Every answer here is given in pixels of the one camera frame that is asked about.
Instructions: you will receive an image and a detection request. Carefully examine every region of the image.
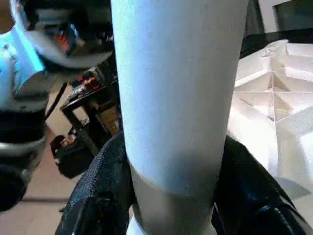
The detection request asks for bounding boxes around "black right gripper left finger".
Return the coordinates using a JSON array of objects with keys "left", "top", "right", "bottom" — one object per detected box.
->
[{"left": 55, "top": 133, "right": 136, "bottom": 235}]

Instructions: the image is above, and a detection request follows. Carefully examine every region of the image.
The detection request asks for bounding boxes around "black bag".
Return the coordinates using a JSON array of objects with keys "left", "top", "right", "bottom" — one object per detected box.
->
[{"left": 50, "top": 136, "right": 86, "bottom": 179}]

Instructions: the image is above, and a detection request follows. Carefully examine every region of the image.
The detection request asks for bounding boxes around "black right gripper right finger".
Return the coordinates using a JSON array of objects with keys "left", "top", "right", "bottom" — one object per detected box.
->
[{"left": 215, "top": 136, "right": 313, "bottom": 235}]

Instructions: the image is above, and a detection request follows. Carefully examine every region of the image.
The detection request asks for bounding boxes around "white plastic table top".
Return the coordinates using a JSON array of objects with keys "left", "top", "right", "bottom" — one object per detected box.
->
[{"left": 227, "top": 40, "right": 313, "bottom": 199}]

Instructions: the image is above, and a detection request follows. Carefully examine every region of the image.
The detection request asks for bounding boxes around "white plastic table leg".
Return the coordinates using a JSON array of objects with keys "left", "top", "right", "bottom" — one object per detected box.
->
[{"left": 110, "top": 0, "right": 249, "bottom": 235}]

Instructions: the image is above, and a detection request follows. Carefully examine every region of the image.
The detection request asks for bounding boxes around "black side table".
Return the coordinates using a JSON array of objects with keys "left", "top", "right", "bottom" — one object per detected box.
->
[{"left": 61, "top": 84, "right": 123, "bottom": 157}]

